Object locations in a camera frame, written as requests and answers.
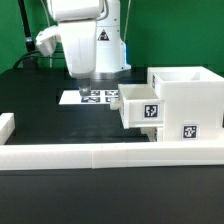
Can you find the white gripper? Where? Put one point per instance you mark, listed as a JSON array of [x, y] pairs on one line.
[[79, 46]]

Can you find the white drawer tray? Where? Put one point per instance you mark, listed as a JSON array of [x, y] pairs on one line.
[[139, 106], [155, 134]]

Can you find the white drawer cabinet box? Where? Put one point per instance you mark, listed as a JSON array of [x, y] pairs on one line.
[[193, 103]]

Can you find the white front drawer tray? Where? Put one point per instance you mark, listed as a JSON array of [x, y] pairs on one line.
[[155, 134]]

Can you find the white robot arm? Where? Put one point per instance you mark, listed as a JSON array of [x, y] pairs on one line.
[[110, 48]]

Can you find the white marker sheet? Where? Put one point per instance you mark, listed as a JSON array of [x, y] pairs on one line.
[[73, 97]]

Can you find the white U-shaped fence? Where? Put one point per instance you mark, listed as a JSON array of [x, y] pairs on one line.
[[104, 155]]

